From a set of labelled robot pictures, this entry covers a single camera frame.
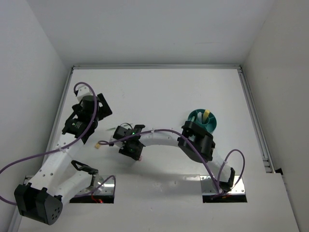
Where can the teal round organizer container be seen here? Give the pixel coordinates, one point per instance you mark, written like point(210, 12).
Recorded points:
point(211, 122)

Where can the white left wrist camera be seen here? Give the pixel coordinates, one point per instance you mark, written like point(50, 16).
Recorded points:
point(81, 90)

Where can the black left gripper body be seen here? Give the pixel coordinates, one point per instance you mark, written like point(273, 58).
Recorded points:
point(76, 108)

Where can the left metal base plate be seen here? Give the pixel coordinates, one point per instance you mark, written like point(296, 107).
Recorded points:
point(101, 186)

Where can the small yellow eraser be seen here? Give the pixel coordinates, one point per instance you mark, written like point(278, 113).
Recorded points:
point(97, 146)

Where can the metal base plate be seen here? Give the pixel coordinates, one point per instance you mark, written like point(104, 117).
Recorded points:
point(208, 188)
point(101, 186)

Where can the yellow highlighter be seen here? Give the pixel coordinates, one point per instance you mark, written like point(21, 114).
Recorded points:
point(205, 116)

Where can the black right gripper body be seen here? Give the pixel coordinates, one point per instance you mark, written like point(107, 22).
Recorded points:
point(130, 151)

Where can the blue highlighter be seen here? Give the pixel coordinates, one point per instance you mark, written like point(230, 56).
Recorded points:
point(200, 119)

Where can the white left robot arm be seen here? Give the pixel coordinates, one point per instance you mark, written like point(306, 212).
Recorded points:
point(61, 177)

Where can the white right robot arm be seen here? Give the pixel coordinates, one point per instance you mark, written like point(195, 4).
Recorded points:
point(197, 143)

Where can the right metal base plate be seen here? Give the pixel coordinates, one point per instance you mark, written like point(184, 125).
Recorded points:
point(208, 188)

